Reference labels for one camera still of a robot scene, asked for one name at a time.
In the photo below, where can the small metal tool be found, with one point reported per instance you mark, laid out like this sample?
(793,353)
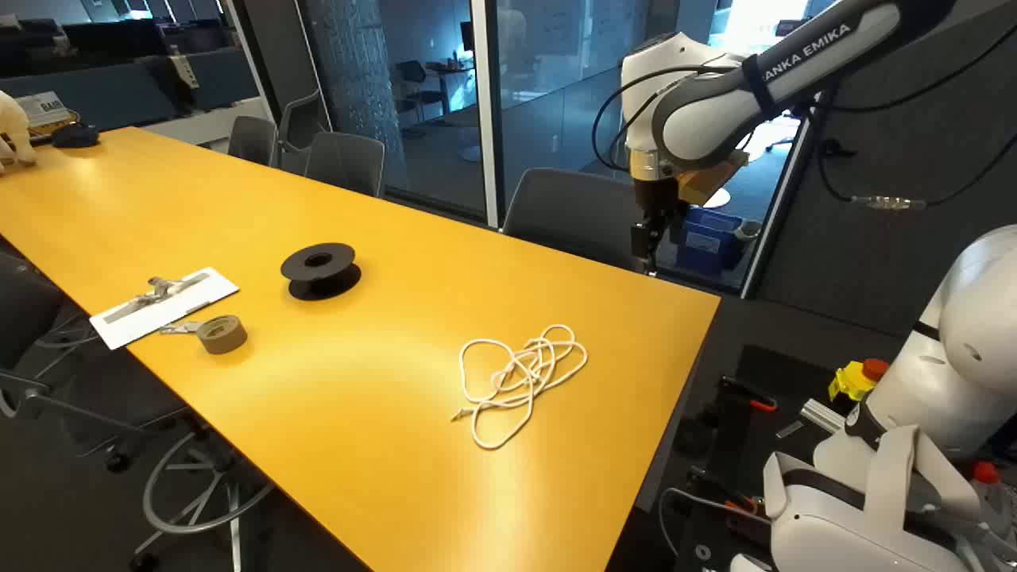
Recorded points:
(161,288)

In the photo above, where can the white window frame post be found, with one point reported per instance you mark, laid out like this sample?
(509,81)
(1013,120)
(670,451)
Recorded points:
(488,107)

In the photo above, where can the small black object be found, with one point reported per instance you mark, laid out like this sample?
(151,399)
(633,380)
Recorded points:
(75,133)

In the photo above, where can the black equipment case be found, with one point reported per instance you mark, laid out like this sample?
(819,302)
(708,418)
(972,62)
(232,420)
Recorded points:
(741,432)

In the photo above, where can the grey tape roll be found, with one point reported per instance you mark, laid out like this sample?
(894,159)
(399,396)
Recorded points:
(224,340)

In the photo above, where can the yellow red stop button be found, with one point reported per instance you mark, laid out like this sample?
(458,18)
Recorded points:
(848,383)

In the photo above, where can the white bag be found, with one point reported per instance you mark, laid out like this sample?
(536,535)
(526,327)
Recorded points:
(14,130)

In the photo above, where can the blue bin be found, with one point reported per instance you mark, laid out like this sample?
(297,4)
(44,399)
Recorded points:
(708,243)

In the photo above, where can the black plastic spool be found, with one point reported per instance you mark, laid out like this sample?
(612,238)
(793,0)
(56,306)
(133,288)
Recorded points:
(307,285)

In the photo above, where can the small grey chair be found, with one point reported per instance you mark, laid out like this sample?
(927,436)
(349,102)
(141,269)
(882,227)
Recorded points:
(253,142)

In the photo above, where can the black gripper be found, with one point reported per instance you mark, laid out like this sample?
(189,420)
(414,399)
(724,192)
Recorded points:
(654,208)

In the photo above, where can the tan wrist camera box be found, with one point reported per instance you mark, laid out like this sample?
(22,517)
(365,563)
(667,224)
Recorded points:
(704,182)

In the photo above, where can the red capped bottle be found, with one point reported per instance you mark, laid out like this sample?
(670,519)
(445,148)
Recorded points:
(985,472)

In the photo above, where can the white paper sheet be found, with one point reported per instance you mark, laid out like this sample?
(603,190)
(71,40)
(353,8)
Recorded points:
(128,323)

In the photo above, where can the white labelled box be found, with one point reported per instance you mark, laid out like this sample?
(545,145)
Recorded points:
(44,107)

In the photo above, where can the white VR headset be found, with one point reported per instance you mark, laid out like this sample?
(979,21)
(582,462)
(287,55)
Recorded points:
(845,527)

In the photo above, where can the black office chair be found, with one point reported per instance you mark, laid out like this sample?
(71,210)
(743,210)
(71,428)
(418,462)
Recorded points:
(21,320)

